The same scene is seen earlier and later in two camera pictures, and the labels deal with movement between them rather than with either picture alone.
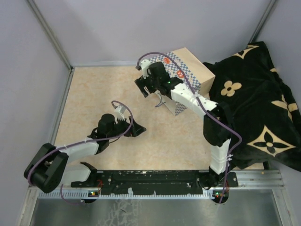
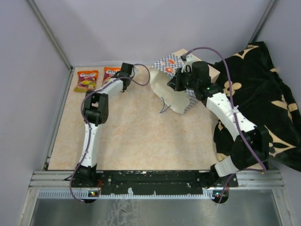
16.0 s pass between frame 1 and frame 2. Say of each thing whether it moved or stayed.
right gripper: moved
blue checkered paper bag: moved
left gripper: moved
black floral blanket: stayed
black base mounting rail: stayed
